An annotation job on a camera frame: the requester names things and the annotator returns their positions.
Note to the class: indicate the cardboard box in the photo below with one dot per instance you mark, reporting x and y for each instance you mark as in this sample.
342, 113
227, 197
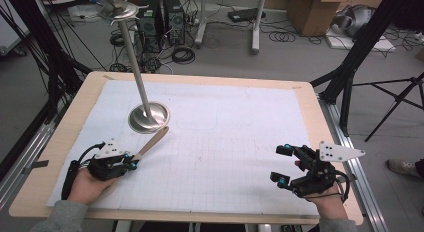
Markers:
313, 15

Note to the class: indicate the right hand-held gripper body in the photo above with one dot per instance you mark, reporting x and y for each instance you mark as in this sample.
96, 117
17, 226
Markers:
316, 178

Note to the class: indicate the grey bag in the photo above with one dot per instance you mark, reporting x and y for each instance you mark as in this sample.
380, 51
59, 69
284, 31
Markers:
356, 20

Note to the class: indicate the white grid mat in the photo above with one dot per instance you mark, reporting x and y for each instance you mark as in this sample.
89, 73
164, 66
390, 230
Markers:
216, 142

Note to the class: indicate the beige slotted spatula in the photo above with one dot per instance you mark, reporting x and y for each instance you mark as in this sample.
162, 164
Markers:
153, 142

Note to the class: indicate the black tripod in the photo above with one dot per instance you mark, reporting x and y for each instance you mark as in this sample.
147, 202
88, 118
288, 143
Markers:
396, 98

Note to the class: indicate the black frame stand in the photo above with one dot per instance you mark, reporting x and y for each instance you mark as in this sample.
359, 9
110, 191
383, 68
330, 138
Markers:
50, 58
363, 38

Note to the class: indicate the aluminium rail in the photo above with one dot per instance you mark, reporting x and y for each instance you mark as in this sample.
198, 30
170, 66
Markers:
366, 205
13, 182

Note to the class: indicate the black computer tower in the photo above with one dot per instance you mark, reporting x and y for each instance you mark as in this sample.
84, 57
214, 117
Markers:
174, 22
149, 25

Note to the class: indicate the white stand leg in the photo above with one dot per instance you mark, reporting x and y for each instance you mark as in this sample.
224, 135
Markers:
256, 35
201, 32

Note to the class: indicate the person's right hand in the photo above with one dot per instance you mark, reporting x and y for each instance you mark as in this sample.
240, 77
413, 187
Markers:
328, 205

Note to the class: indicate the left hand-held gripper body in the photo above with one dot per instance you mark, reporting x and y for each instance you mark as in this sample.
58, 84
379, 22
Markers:
106, 167

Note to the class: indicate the black flat device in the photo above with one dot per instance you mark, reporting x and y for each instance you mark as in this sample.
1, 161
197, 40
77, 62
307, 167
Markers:
245, 14

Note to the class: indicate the person's left hand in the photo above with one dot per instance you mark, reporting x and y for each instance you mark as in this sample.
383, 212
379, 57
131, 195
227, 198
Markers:
86, 188

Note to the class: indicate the steel utensil hanging stand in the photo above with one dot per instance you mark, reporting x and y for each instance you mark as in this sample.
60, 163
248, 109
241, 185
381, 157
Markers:
150, 120

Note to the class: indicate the white cabinet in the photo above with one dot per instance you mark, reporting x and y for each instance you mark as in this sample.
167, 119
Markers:
8, 32

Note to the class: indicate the white flat board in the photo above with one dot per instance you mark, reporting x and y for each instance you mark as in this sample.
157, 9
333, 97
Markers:
340, 42

